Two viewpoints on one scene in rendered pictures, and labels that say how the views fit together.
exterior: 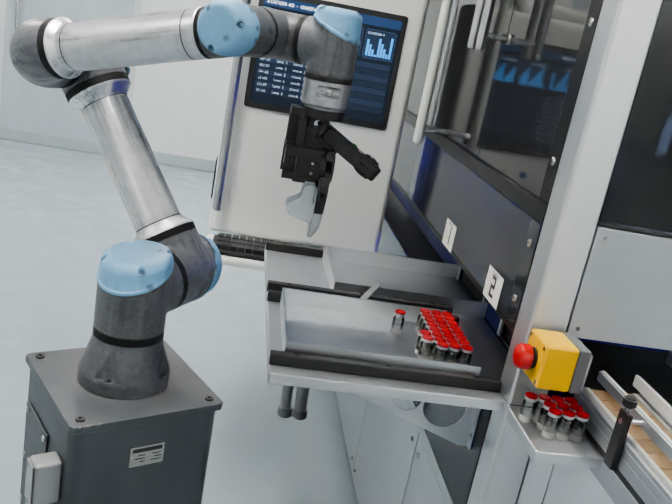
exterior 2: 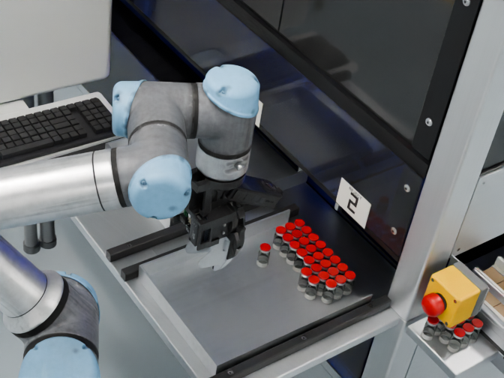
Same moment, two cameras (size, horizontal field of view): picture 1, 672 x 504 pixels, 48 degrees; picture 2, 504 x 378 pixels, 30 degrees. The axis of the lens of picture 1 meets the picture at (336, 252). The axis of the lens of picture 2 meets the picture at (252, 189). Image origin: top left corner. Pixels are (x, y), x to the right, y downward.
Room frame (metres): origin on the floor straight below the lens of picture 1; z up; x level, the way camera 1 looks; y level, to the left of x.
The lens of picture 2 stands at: (0.31, 0.58, 2.14)
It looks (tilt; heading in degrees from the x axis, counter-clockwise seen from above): 40 degrees down; 328
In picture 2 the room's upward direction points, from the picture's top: 10 degrees clockwise
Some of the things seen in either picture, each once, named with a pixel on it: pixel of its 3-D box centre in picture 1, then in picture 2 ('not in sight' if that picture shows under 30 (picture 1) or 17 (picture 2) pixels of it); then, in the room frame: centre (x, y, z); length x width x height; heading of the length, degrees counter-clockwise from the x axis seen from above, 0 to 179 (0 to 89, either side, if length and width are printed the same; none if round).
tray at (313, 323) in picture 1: (373, 333); (255, 286); (1.31, -0.10, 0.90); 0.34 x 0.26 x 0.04; 98
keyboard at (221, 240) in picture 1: (285, 252); (31, 134); (1.96, 0.13, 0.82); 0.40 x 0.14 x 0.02; 97
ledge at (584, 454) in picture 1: (561, 438); (457, 338); (1.09, -0.41, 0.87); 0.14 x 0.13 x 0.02; 99
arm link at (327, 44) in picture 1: (332, 44); (226, 110); (1.21, 0.07, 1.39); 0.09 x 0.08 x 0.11; 71
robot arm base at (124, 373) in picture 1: (126, 351); not in sight; (1.16, 0.32, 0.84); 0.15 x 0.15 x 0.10
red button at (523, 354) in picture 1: (526, 356); (435, 304); (1.09, -0.32, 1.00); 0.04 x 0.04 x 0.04; 9
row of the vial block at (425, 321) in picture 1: (431, 337); (303, 264); (1.32, -0.21, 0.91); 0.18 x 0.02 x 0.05; 8
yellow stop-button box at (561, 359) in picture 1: (554, 360); (454, 295); (1.10, -0.36, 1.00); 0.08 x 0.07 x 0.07; 99
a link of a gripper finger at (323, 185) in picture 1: (321, 186); (230, 234); (1.19, 0.04, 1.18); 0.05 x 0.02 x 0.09; 9
